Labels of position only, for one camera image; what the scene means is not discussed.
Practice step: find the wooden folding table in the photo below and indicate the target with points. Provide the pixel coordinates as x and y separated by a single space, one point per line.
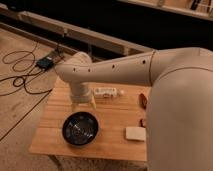
113 116

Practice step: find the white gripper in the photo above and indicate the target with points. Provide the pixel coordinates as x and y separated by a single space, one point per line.
81 93

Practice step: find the red brown small object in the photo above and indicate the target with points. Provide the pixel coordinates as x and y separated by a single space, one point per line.
143 100

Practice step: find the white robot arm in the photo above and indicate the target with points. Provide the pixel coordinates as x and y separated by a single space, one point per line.
179 130

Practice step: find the black ceramic bowl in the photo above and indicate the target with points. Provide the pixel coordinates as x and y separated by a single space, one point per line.
80 128

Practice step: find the white sponge block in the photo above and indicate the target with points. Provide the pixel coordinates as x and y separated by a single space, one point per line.
135 133

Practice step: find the black power adapter box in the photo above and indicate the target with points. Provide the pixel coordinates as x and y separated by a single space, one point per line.
45 63

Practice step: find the white plastic bottle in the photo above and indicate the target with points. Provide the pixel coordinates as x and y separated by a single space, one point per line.
107 92

